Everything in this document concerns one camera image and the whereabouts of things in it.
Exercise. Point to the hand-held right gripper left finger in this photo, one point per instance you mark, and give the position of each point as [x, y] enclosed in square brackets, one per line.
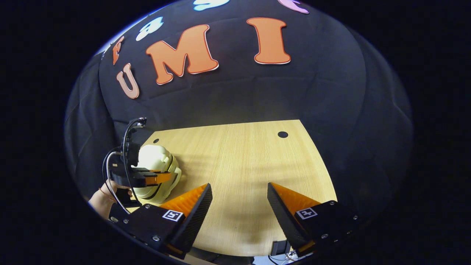
[195, 221]

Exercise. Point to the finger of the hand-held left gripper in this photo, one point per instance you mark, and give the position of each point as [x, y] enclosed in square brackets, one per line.
[160, 178]

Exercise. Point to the pale yellow suitcase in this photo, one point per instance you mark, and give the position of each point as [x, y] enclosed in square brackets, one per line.
[154, 158]

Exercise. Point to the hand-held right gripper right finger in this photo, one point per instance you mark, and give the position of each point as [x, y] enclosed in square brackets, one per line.
[285, 221]

